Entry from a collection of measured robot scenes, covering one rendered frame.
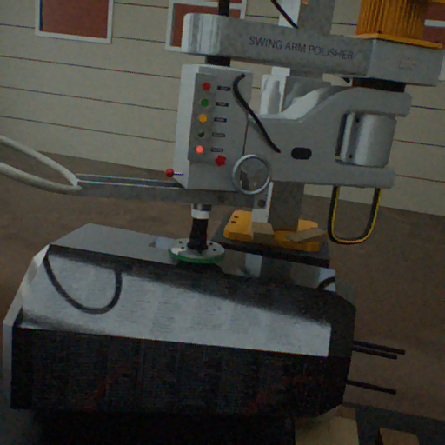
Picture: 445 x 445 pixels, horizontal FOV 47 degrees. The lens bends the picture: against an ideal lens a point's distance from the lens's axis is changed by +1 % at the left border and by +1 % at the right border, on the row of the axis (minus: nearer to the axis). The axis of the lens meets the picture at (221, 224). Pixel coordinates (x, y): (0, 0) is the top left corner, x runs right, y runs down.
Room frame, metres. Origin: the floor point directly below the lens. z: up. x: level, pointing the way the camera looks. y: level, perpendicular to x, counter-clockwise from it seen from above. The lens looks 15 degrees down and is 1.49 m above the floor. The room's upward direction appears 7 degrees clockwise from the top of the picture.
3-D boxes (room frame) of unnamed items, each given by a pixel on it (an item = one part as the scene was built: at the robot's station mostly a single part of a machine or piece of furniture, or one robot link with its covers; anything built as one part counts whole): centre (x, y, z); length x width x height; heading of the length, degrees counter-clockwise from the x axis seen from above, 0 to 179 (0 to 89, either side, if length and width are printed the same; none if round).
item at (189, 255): (1.84, 0.08, 0.87); 0.22 x 0.22 x 0.04
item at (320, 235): (2.47, -0.43, 0.80); 0.20 x 0.10 x 0.05; 120
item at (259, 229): (2.42, -0.20, 0.81); 0.20 x 0.10 x 0.05; 1
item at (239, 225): (2.66, -0.28, 0.76); 0.49 x 0.49 x 0.05; 83
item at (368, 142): (2.06, -0.54, 1.34); 0.19 x 0.19 x 0.20
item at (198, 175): (1.86, 0.01, 1.32); 0.36 x 0.22 x 0.45; 110
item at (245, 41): (1.96, -0.25, 1.62); 0.96 x 0.25 x 0.17; 110
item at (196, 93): (1.71, 0.11, 1.37); 0.08 x 0.03 x 0.28; 110
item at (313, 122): (1.96, -0.29, 1.30); 0.74 x 0.23 x 0.49; 110
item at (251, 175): (1.77, -0.07, 1.20); 0.15 x 0.10 x 0.15; 110
